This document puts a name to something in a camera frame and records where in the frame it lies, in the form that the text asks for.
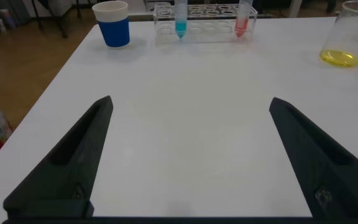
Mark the clear glass beaker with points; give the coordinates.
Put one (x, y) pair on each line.
(353, 37)

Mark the small white cup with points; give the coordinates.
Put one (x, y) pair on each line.
(0, 25)

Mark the black office chair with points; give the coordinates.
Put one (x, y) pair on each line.
(61, 26)

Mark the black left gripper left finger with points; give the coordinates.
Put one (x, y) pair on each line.
(67, 165)

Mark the pink tumbler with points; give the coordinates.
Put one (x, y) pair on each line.
(8, 18)

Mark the red pigment test tube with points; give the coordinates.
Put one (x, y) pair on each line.
(241, 26)

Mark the blue pigment test tube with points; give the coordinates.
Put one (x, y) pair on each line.
(181, 26)

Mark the clear acrylic tube rack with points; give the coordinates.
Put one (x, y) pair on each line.
(210, 32)

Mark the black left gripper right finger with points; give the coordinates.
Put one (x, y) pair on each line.
(331, 174)

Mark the blue white paper cup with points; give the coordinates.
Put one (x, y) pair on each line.
(114, 32)

